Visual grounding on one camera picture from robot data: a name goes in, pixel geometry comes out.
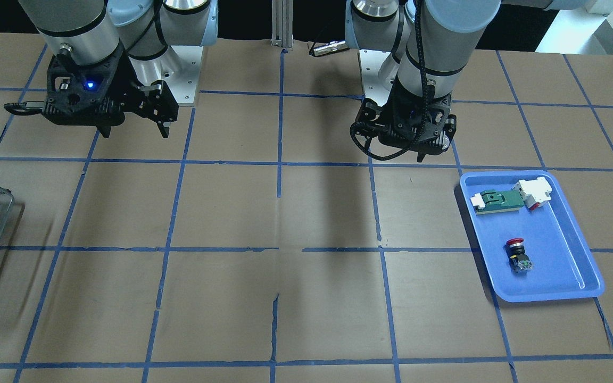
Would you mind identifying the silver cable connector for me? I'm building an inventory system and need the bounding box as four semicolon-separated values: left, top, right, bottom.
309;40;350;57

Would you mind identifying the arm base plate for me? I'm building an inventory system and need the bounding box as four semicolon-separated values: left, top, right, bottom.
130;46;205;107
359;50;399;106

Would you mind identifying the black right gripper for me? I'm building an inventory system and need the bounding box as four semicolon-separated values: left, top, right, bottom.
41;42;179;139

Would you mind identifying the blue plastic tray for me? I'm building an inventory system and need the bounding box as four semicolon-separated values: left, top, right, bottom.
460;170;605;303

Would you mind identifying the red emergency stop button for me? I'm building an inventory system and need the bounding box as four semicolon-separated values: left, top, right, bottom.
506;237;534;273

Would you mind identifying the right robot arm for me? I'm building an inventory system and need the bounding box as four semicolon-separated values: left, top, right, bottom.
4;1;219;138

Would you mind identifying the aluminium frame post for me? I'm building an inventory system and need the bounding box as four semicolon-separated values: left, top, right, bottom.
271;0;294;51

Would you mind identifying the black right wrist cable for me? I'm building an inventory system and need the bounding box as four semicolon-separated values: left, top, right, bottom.
4;101;46;115

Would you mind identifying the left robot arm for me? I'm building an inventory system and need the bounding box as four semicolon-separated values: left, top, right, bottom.
345;1;501;162

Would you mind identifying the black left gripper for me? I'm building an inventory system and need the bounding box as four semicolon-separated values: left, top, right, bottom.
350;85;457;163

